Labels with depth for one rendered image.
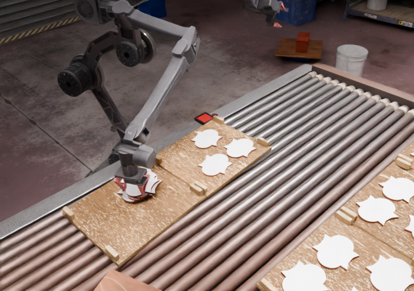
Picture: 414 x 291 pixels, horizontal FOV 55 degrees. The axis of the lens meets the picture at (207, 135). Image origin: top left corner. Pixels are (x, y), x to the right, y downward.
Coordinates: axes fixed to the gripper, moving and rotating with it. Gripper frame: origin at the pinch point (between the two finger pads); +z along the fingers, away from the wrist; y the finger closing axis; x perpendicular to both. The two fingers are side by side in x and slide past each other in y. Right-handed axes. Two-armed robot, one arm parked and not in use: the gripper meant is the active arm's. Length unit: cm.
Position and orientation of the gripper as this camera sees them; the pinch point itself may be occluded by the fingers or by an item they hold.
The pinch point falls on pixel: (133, 190)
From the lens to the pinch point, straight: 149.7
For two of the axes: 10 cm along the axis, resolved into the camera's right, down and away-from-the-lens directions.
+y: 9.5, 1.5, -2.8
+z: 0.3, 8.2, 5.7
